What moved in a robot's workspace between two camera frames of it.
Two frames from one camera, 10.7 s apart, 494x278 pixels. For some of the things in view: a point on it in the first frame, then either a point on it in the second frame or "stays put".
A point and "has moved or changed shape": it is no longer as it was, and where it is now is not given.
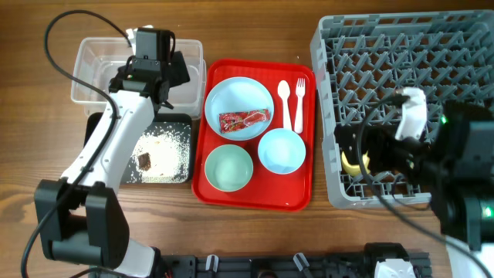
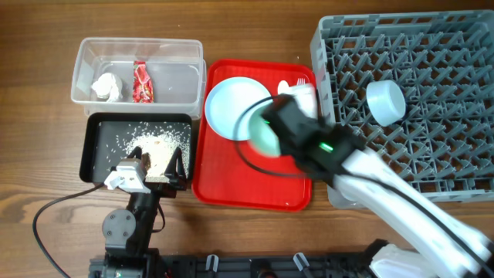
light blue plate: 238,94 stays put
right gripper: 347,138 -> 310,120
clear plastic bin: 96,59 stays put
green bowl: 228,167 -> 262,137
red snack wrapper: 236,120 has moved or changed shape
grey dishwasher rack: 361,61 stays put
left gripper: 178,69 -> 177,178
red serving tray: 266,191 stays put
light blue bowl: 282,150 -> 386,102
